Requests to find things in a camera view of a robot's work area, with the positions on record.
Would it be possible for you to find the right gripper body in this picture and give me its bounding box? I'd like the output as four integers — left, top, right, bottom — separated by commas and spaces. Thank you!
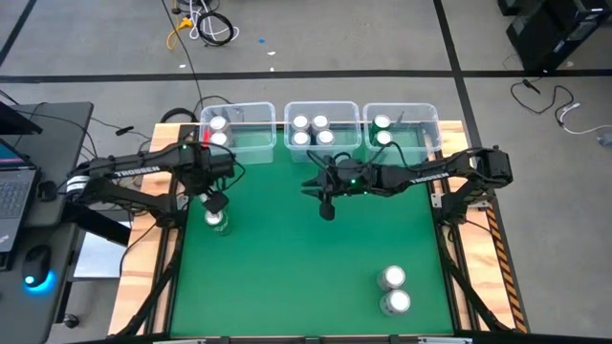
323, 157, 380, 198

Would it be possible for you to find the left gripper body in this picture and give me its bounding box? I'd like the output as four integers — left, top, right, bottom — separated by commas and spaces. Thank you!
187, 144, 237, 196

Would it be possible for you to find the clear plastic bin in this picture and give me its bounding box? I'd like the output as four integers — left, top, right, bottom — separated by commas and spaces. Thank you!
361, 101, 442, 167
283, 100, 362, 164
199, 101, 277, 167

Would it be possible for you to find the green table mat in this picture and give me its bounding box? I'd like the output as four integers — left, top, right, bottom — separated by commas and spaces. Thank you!
169, 127, 454, 337

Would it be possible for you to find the black desk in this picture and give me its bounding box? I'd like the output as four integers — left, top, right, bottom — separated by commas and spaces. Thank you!
0, 100, 96, 344

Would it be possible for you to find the small black device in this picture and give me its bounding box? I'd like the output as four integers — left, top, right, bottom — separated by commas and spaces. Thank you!
36, 180, 58, 203

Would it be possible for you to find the yellow black hazard tape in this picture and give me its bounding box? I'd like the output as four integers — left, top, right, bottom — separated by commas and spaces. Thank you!
483, 204, 531, 334

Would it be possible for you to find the black computer mouse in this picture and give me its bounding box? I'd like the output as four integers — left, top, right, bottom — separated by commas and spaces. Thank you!
21, 245, 53, 289

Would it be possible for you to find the laptop computer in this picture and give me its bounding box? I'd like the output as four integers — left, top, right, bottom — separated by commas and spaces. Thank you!
0, 137, 38, 254

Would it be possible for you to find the black monitor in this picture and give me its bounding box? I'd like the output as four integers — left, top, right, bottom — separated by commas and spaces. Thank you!
0, 101, 44, 137

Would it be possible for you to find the black computer tower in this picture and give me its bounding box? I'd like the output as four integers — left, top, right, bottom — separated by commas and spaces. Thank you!
505, 0, 612, 74

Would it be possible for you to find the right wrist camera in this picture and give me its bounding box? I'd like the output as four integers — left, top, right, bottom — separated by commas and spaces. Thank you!
318, 199, 337, 223

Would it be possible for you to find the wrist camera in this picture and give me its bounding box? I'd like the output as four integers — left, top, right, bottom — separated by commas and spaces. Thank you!
318, 199, 337, 223
207, 190, 230, 215

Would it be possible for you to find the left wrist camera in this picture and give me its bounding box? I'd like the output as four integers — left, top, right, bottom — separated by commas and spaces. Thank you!
207, 190, 230, 215

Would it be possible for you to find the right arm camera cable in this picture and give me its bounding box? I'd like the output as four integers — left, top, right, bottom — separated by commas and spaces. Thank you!
305, 138, 434, 179

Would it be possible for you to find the thick black cable loop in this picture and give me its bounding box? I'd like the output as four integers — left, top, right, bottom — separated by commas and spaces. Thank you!
159, 106, 201, 125

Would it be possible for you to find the long black floor cable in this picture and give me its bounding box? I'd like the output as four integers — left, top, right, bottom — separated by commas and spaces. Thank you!
160, 0, 236, 114

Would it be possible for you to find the black desk cable bundle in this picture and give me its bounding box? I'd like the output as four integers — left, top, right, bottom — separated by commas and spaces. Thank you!
13, 100, 157, 163

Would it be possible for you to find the white cable coil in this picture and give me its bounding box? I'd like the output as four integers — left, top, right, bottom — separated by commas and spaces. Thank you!
187, 0, 240, 43

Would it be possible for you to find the black cable coil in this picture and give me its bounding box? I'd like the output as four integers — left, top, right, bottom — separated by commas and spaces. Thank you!
195, 11, 236, 48

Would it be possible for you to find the yellow cable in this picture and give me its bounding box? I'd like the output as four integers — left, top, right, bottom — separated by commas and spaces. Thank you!
165, 16, 194, 52

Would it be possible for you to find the black metal rig frame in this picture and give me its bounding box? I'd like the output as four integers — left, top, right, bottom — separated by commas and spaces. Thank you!
108, 119, 530, 344

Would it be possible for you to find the black cable with plug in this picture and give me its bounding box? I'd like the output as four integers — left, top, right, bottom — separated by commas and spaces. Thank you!
509, 77, 576, 126

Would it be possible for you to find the white floor cable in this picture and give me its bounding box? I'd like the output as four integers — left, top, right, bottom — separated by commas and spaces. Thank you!
554, 101, 612, 137

